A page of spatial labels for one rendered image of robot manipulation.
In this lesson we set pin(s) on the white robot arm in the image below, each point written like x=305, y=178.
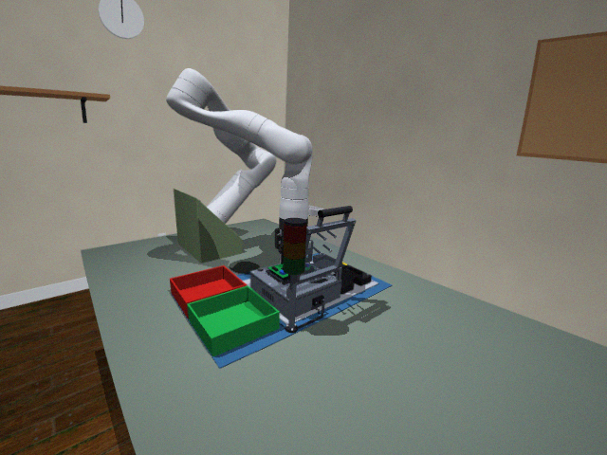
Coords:
x=239, y=130

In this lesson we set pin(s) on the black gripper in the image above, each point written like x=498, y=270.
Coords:
x=279, y=236

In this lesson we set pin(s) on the red bin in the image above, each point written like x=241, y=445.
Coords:
x=205, y=284

